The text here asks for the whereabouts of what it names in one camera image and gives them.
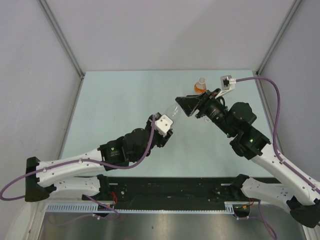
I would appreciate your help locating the grey slotted cable duct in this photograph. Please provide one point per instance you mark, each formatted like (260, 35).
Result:
(94, 208)

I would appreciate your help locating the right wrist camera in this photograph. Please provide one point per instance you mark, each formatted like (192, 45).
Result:
(228, 84)

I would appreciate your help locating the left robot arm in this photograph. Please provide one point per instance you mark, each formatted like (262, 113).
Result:
(121, 153)

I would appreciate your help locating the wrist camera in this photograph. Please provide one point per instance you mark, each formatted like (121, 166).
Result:
(163, 125)
(228, 84)

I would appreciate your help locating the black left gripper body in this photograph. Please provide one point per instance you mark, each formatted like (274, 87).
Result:
(161, 141)

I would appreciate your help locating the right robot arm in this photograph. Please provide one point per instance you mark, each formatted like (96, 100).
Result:
(300, 193)

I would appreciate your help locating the clear water bottle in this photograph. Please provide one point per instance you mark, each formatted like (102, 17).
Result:
(174, 112)

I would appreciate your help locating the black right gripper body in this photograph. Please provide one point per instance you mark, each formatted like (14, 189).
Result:
(206, 103)

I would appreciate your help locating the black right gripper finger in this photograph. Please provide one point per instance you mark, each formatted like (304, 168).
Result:
(209, 93)
(190, 103)

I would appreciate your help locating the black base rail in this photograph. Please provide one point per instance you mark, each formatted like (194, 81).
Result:
(170, 193)

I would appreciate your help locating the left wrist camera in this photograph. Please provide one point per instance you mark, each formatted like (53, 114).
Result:
(163, 125)

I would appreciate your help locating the tall orange tea bottle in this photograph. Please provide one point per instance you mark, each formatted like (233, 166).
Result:
(200, 86)

